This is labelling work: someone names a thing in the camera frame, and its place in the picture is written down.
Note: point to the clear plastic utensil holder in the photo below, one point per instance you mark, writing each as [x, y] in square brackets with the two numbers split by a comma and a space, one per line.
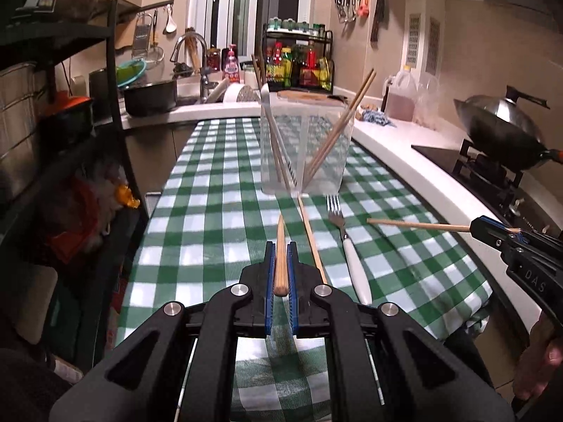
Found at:
[318, 155]

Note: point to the person's right hand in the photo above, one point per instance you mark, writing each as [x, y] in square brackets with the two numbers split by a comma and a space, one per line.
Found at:
[540, 360]

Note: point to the stainless steel stock pot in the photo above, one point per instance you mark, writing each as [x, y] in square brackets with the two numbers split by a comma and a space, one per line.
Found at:
[18, 122]

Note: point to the black wok with lid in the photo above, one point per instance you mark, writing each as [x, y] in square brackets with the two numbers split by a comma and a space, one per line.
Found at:
[501, 130]

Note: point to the chrome kitchen faucet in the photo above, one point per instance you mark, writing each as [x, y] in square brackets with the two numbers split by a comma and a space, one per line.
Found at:
[189, 58]

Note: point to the black spice rack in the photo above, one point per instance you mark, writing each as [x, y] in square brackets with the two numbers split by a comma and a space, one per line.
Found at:
[298, 56]

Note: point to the green plastic colander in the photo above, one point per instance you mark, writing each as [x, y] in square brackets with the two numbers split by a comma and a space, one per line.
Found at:
[129, 72]

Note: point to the hanging metal grater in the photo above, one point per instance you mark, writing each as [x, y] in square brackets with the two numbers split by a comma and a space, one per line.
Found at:
[142, 35]

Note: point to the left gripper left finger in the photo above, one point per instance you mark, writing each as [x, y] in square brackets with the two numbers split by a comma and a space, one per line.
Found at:
[179, 364]

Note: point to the hanging white ladle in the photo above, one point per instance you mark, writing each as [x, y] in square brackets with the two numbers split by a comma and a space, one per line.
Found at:
[170, 26]

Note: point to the hanging cleaver knife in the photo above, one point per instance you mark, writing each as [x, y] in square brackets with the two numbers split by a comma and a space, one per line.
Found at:
[379, 16]

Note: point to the white handled metal fork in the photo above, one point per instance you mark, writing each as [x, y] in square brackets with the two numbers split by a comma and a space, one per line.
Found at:
[355, 268]

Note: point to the pink dish soap bottle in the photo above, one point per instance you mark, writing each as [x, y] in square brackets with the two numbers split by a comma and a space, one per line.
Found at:
[231, 64]

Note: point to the white striped ceramic spoon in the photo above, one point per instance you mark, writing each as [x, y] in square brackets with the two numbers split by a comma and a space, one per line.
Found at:
[283, 162]

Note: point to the black metal shelf rack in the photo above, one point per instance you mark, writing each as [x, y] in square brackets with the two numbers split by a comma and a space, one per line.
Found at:
[69, 236]

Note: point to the green checkered tablecloth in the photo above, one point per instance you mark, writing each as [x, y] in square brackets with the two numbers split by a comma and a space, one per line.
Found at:
[213, 219]

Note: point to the cooking oil jug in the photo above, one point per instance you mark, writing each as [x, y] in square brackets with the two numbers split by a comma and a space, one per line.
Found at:
[400, 95]

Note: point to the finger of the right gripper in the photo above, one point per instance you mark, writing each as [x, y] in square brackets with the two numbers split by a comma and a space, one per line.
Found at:
[494, 232]

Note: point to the hanging utensils on rail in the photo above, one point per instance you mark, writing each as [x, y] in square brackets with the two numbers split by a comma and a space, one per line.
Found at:
[349, 11]

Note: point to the black cooking pot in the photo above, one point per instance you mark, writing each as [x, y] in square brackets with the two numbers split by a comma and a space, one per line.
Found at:
[150, 99]

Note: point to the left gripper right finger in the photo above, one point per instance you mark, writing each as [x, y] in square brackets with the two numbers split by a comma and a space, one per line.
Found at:
[382, 365]

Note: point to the black gas stove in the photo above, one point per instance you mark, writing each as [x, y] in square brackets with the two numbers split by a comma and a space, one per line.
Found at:
[494, 185]

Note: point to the blue dish cloth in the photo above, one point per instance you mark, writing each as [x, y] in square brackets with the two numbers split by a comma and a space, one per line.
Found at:
[376, 117]

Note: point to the round wooden cutting board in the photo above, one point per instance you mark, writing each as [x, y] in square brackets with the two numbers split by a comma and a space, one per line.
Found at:
[311, 98]

